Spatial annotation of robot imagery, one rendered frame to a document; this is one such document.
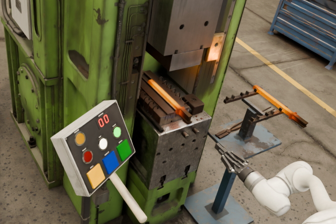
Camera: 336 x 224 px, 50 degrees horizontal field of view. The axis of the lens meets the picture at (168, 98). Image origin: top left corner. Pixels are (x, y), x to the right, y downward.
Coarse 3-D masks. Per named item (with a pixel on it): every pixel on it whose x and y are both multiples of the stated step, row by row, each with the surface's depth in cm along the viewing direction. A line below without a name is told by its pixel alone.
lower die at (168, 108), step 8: (144, 72) 226; (152, 72) 229; (144, 80) 219; (160, 80) 223; (144, 88) 213; (152, 88) 214; (168, 88) 217; (144, 96) 208; (152, 96) 208; (160, 96) 208; (176, 96) 211; (144, 104) 206; (152, 104) 203; (160, 104) 203; (168, 104) 203; (184, 104) 206; (160, 112) 198; (168, 112) 198; (160, 120) 197; (168, 120) 201; (176, 120) 205
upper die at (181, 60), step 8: (152, 48) 186; (200, 48) 183; (152, 56) 188; (160, 56) 182; (168, 56) 176; (176, 56) 176; (184, 56) 179; (192, 56) 182; (200, 56) 186; (168, 64) 177; (176, 64) 179; (184, 64) 182; (192, 64) 186
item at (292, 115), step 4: (256, 88) 226; (260, 88) 226; (260, 92) 224; (264, 92) 223; (264, 96) 222; (268, 96) 220; (268, 100) 220; (272, 100) 218; (276, 100) 218; (276, 104) 216; (280, 104) 215; (284, 108) 212; (284, 112) 212; (288, 112) 210; (292, 112) 210; (296, 112) 209; (292, 116) 209; (296, 116) 206; (296, 120) 207; (300, 120) 204; (304, 120) 204; (300, 124) 205; (304, 124) 203
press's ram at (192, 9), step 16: (160, 0) 162; (176, 0) 156; (192, 0) 161; (208, 0) 167; (160, 16) 165; (176, 16) 161; (192, 16) 167; (208, 16) 173; (160, 32) 168; (176, 32) 167; (192, 32) 173; (208, 32) 179; (160, 48) 171; (176, 48) 172; (192, 48) 179
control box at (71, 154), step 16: (96, 112) 155; (112, 112) 162; (64, 128) 148; (80, 128) 146; (96, 128) 153; (112, 128) 161; (64, 144) 140; (80, 144) 145; (96, 144) 153; (112, 144) 161; (64, 160) 145; (80, 160) 145; (96, 160) 152; (80, 176) 145; (80, 192) 150
